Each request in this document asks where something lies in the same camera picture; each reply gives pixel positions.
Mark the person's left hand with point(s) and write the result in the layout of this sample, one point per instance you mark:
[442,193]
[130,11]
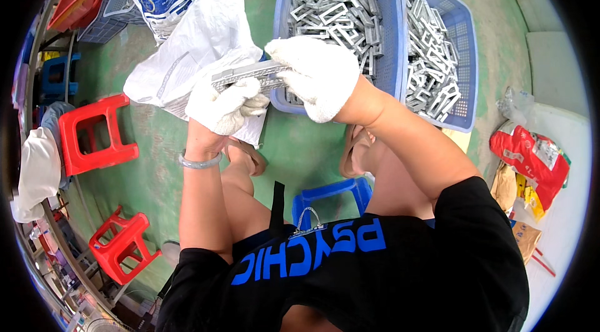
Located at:
[218,109]

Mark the person's right hand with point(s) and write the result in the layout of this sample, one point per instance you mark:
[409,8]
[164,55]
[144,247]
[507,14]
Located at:
[323,74]

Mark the person's right fingers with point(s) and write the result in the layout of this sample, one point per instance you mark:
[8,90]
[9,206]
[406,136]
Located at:
[283,50]

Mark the person's left fingers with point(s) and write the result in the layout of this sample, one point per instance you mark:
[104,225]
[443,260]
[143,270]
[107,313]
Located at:
[251,100]

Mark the grey metal frame part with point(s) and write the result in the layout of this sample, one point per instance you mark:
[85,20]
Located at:
[248,74]

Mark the pile of jumbled metal frames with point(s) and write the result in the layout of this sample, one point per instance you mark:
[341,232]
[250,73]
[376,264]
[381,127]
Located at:
[342,13]

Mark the plain white woven sack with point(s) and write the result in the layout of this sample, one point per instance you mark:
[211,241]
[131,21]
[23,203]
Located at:
[197,46]

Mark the pale green bangle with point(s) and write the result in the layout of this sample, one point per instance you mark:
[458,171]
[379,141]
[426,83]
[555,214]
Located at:
[199,163]

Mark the wide blue plastic basket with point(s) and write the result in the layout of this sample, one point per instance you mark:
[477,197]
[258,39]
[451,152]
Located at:
[391,60]

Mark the heap of stacked metal frames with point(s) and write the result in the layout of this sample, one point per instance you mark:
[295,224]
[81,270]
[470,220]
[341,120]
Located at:
[429,60]

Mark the stack of grey-blue crates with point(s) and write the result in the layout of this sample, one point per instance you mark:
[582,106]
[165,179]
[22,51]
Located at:
[110,13]

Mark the large red plastic stool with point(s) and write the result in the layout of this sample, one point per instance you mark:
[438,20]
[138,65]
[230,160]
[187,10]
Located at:
[93,154]

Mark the person's legs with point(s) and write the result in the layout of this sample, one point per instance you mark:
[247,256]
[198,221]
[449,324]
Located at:
[398,182]

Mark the narrow blue plastic basket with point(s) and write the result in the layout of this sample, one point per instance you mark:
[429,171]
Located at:
[464,50]

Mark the dark blue plastic stool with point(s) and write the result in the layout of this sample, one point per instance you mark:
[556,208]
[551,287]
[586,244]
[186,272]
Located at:
[58,74]

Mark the beige cardboard piece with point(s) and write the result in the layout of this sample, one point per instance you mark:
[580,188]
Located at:
[457,139]

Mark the grey cloth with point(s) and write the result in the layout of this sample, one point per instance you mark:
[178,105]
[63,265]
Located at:
[55,114]

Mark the small red plastic stool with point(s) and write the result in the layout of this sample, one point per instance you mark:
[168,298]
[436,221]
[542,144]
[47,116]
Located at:
[119,247]

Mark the person's body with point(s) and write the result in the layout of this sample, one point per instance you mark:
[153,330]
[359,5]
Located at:
[375,275]

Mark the white cloth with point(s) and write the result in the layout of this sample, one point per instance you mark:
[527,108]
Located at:
[37,172]

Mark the clear plastic bag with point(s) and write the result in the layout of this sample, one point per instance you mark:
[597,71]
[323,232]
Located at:
[513,104]

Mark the cluttered workbench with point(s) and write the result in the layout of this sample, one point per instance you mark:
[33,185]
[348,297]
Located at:
[61,261]

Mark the crumpled brown bag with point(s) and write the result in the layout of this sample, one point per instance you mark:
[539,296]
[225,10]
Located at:
[504,186]

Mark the red snack bag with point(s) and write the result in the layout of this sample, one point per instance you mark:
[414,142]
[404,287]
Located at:
[534,158]

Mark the yellow packets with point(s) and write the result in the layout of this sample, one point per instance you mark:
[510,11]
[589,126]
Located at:
[532,198]

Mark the brown paper bag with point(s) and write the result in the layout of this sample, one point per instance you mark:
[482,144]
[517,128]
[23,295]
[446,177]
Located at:
[525,240]

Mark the red sticks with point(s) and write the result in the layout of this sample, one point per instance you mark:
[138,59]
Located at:
[543,264]

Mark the white table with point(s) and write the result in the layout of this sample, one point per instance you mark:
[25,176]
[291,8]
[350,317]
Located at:
[562,238]

